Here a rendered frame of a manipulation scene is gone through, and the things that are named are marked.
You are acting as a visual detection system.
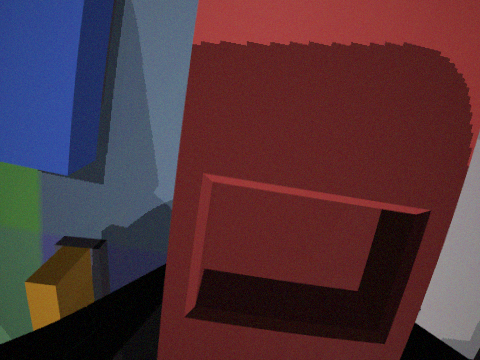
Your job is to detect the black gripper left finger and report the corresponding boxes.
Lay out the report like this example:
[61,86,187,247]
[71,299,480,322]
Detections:
[0,263,167,360]

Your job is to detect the blue bar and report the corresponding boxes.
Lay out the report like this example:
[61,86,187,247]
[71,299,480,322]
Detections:
[0,0,115,176]

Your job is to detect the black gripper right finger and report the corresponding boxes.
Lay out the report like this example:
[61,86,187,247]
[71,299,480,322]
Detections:
[400,323,468,360]

